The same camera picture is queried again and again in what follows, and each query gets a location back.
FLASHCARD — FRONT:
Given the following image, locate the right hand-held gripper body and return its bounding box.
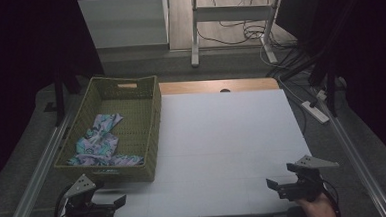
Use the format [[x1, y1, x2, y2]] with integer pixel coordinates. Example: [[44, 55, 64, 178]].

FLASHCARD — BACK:
[[275, 153, 342, 203]]

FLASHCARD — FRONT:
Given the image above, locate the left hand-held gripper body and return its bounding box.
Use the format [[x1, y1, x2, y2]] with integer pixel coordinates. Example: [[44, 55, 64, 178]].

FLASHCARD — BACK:
[[62, 172, 118, 217]]

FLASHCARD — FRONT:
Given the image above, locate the purple teal patterned cloth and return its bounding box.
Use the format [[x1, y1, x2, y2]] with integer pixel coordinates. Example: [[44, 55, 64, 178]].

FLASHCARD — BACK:
[[63, 111, 146, 170]]

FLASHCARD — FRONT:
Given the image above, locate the green woven basket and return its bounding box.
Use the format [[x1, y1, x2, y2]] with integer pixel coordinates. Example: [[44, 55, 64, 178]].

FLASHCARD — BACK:
[[48, 73, 167, 188]]

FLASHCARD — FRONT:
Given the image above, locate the person's right hand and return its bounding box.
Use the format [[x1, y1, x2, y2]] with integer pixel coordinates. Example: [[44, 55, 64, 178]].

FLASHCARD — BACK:
[[293, 191, 339, 217]]

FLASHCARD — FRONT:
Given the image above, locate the white power strip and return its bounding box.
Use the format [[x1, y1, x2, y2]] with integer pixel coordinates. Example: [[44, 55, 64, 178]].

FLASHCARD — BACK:
[[301, 98, 331, 126]]

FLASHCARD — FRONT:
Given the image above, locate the white table cover sheet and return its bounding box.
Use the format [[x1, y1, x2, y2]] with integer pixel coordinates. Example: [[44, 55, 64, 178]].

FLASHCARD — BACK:
[[85, 86, 316, 217]]

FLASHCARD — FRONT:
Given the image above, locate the white plug adapter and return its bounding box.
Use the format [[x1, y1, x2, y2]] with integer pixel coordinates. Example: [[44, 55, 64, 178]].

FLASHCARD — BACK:
[[315, 88, 329, 102]]

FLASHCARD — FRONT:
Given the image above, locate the black metal stand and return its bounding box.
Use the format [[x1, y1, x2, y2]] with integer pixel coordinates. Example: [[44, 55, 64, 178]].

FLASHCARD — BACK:
[[306, 55, 340, 119], [52, 65, 84, 128]]

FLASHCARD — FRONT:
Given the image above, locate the white cabinet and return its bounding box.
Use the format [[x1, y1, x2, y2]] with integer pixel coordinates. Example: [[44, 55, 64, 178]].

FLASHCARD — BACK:
[[77, 0, 172, 56]]

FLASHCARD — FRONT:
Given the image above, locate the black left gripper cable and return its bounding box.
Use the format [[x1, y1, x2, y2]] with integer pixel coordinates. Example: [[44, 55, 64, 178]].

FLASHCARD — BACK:
[[50, 184, 75, 217]]

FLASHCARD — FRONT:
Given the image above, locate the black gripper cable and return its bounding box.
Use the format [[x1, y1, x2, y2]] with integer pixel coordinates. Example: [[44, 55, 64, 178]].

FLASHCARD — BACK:
[[50, 184, 75, 217], [320, 179, 343, 217]]

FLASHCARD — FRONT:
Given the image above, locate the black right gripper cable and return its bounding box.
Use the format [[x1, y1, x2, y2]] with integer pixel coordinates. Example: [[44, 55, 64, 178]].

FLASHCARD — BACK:
[[320, 179, 343, 217]]

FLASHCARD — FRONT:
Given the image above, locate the grey metal rail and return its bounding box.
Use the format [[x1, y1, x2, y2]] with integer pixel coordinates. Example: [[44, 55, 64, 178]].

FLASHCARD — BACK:
[[316, 91, 386, 217], [0, 103, 85, 217]]

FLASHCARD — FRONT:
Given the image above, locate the black cable bundle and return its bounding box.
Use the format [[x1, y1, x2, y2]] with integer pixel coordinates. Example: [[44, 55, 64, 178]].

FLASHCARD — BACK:
[[263, 45, 318, 83]]

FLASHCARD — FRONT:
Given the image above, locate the black floor cable tangle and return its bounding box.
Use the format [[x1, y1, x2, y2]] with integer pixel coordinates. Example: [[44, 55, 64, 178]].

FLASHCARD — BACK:
[[195, 0, 300, 55]]

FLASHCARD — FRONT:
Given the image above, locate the white desk frame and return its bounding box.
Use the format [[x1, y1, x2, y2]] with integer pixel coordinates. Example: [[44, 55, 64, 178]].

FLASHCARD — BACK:
[[187, 0, 287, 69]]

